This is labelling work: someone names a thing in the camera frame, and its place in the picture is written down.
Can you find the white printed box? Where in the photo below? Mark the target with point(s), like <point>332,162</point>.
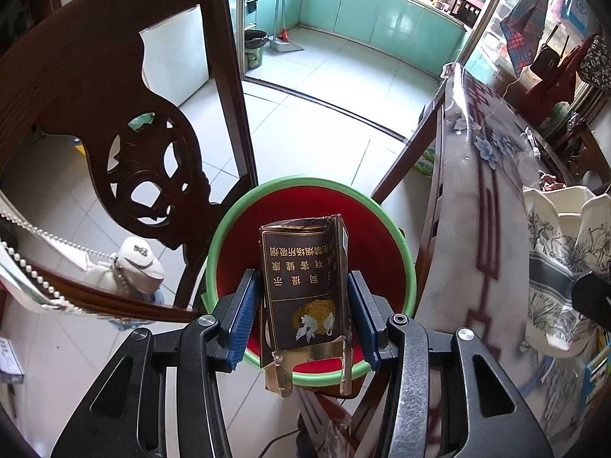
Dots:
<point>10,358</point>

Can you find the broom with red head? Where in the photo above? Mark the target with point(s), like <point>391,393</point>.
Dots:
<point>285,33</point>

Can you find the dark brown cigarette box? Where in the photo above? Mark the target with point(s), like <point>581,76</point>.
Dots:
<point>296,296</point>

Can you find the white floral vase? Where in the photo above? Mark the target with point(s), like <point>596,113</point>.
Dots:
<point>553,257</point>

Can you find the black handbag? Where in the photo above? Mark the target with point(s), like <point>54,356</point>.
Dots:
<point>546,62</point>

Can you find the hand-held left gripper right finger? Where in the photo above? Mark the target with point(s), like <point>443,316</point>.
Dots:
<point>360,319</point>

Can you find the grey dustpan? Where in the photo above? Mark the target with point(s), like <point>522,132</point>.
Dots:
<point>286,46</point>

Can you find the dark red garment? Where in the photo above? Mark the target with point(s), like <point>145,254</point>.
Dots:
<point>568,83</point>

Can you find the patterned tote bag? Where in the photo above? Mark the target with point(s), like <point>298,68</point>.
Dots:
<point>594,59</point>

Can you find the teal kitchen cabinets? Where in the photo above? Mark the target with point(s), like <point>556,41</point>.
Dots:
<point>358,9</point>

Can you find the white refrigerator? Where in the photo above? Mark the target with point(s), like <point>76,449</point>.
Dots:
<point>181,57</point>

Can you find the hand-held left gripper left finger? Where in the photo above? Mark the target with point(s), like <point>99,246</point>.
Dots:
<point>243,315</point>

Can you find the green plastic bag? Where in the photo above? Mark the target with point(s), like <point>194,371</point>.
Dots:
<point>424,164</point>

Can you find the carved dark wooden chair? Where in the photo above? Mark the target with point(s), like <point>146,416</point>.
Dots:
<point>71,81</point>

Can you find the red bin with green rim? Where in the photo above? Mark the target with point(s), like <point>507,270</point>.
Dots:
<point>238,257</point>

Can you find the black kitchen waste bin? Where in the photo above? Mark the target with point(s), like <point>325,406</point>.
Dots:
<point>255,47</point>

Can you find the plaid hanging cloth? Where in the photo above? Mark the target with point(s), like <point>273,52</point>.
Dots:
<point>525,33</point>

